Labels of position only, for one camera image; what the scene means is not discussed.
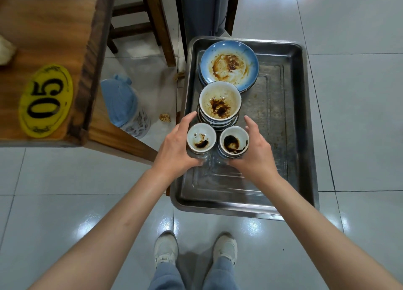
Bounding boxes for person's right hand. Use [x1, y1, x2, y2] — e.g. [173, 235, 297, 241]
[226, 115, 281, 186]

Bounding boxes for person's left hand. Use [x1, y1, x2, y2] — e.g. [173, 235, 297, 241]
[151, 111, 205, 182]

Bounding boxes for metal tray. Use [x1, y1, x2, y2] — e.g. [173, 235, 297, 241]
[170, 36, 320, 221]

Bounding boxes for used napkins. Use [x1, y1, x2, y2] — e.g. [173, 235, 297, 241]
[0, 34, 17, 66]

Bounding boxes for person's left forearm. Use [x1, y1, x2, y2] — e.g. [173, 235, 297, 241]
[28, 168, 177, 290]

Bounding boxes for person's right forearm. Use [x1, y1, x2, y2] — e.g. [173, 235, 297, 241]
[261, 173, 403, 290]

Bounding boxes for blue plastic trash bin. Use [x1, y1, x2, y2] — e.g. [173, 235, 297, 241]
[100, 74, 151, 139]

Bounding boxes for person's white right shoe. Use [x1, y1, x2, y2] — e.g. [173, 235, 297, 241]
[213, 233, 238, 266]

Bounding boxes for yellow oval number sticker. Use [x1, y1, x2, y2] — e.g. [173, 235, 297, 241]
[18, 64, 74, 138]

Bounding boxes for grey blue pillar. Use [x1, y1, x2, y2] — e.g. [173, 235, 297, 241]
[179, 0, 232, 37]

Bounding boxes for dark wooden table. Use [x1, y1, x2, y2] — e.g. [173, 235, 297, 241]
[0, 0, 177, 167]

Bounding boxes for dark wooden post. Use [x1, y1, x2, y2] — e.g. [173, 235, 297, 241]
[172, 0, 188, 60]

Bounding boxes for brown wooden post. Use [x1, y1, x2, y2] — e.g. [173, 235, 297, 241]
[225, 0, 242, 37]

